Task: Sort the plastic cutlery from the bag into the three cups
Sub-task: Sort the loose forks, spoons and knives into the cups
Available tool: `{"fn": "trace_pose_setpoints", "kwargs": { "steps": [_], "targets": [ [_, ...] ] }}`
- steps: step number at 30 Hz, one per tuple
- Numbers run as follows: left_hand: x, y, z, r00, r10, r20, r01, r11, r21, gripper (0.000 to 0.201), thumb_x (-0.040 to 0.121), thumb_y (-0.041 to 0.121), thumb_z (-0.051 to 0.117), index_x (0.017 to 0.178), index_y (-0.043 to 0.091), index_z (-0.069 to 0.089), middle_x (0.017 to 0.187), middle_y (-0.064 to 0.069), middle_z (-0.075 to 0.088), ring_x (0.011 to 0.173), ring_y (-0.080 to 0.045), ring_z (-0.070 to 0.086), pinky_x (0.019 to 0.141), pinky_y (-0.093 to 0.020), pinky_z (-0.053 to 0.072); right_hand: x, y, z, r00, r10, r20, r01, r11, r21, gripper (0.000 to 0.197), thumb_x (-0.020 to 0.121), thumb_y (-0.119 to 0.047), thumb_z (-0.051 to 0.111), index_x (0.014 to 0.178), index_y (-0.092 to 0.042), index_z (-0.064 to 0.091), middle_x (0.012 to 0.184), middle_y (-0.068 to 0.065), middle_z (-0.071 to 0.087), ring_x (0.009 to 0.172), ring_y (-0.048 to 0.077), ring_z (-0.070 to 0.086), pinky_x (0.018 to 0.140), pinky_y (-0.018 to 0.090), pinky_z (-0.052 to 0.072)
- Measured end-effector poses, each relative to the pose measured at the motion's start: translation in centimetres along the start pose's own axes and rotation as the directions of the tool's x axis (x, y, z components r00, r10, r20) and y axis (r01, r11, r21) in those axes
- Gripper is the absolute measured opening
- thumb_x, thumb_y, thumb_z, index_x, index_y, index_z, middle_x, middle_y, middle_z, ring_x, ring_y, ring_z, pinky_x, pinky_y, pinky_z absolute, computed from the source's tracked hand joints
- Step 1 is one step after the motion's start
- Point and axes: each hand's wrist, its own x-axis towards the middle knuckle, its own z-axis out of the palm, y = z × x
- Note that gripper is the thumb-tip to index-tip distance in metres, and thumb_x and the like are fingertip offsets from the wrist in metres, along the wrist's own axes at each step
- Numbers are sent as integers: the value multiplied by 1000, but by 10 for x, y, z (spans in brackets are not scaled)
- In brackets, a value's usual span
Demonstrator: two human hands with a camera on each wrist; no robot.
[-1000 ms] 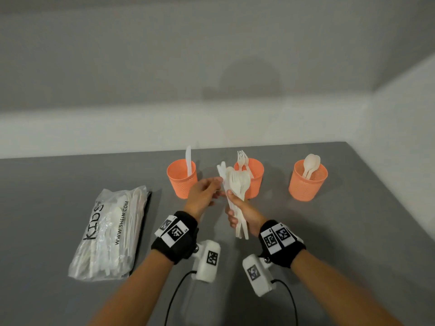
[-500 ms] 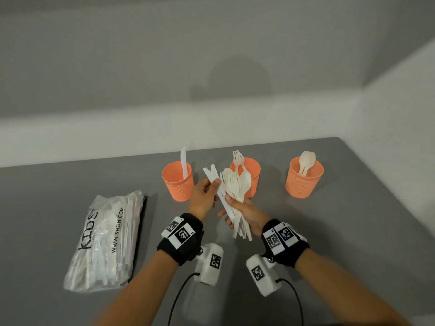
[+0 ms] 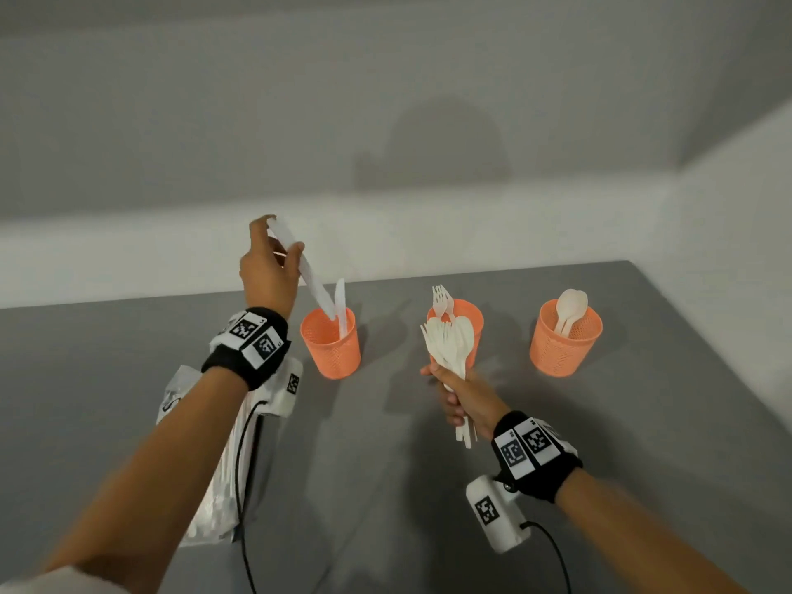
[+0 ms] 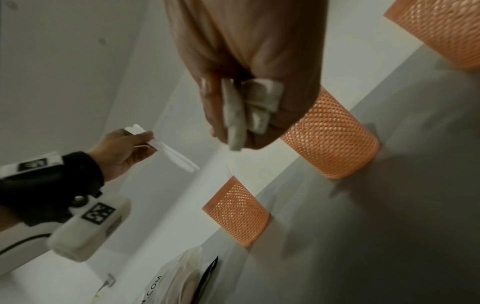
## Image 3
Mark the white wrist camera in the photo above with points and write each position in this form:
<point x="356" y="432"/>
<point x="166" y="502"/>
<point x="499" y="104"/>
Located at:
<point x="284" y="389"/>
<point x="501" y="528"/>

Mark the person's right hand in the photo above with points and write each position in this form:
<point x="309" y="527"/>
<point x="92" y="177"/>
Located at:
<point x="473" y="402"/>

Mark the clear plastic bag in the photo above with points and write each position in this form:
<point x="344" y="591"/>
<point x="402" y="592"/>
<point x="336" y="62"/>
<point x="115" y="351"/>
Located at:
<point x="219" y="507"/>

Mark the person's left hand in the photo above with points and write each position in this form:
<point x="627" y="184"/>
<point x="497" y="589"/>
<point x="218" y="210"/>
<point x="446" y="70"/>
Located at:
<point x="266" y="278"/>

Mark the person's left forearm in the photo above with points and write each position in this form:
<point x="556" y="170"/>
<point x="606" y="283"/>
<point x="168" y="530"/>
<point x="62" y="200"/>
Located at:
<point x="155" y="476"/>

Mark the white shirt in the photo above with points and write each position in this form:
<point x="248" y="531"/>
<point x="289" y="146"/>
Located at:
<point x="56" y="584"/>

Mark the black marker wristband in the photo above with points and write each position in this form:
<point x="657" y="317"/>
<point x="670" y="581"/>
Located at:
<point x="544" y="479"/>
<point x="241" y="364"/>

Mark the orange mesh cup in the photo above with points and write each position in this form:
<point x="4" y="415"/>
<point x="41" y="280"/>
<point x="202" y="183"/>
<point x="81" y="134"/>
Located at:
<point x="334" y="358"/>
<point x="560" y="358"/>
<point x="475" y="321"/>

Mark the person's right forearm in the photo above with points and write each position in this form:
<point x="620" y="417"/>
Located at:
<point x="637" y="538"/>

